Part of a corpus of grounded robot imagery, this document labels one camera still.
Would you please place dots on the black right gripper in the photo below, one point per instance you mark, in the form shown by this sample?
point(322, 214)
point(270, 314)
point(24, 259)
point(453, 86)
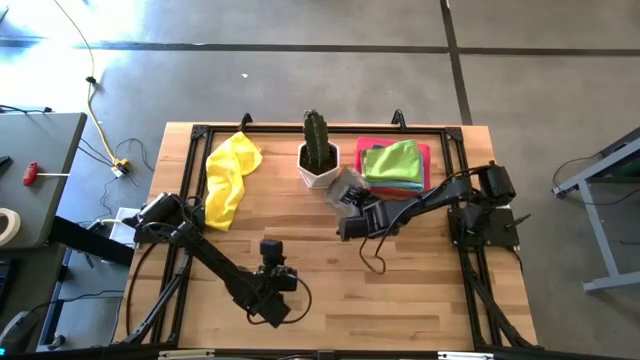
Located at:
point(372, 212)

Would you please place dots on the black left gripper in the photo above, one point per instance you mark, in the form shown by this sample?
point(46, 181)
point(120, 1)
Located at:
point(272, 295)

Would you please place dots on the blue microfiber towel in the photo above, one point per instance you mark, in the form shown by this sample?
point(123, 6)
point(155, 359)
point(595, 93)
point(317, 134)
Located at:
point(400, 186)

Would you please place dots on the grey microfiber towel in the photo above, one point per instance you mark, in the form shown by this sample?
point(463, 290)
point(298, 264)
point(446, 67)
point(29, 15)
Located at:
point(342, 185)

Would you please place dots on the green microfiber towel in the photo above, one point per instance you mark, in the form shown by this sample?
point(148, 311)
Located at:
point(392, 162)

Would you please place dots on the yellow microfiber towel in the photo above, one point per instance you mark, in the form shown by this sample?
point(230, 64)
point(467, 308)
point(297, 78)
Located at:
point(230, 175)

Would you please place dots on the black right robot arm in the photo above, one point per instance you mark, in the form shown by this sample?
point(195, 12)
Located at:
point(450, 192)

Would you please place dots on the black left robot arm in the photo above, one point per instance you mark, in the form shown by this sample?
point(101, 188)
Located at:
point(210, 260)

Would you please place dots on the white faceted plant pot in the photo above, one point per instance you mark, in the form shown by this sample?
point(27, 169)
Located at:
point(320, 179)

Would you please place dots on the pink plastic bin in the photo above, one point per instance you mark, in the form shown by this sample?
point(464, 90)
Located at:
point(357, 150)

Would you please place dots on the green cactus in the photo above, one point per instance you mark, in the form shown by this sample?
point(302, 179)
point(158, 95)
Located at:
point(316, 137)

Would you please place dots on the black beam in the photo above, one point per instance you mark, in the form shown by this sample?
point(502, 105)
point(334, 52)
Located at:
point(85, 240)

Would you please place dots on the yellow plug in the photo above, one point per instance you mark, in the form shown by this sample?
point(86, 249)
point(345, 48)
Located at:
point(121, 167)

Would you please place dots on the black rounded device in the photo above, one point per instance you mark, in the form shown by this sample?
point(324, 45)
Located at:
point(17, 332)

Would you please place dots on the beige tape roll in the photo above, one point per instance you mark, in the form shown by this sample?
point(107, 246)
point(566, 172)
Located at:
point(12, 225)

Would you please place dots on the grey side table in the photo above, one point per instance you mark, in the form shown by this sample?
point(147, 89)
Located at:
point(40, 150)

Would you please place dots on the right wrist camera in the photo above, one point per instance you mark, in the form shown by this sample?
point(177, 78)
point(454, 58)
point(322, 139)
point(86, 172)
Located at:
point(352, 227)

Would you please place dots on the black aluminium frame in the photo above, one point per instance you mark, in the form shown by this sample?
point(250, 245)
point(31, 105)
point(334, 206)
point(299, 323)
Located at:
point(350, 129)

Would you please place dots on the silver bracket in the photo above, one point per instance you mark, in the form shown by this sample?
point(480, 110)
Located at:
point(186, 354)
point(465, 355)

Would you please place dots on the grey metal table frame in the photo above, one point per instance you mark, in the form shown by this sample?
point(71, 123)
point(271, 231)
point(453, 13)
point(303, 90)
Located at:
point(595, 230)

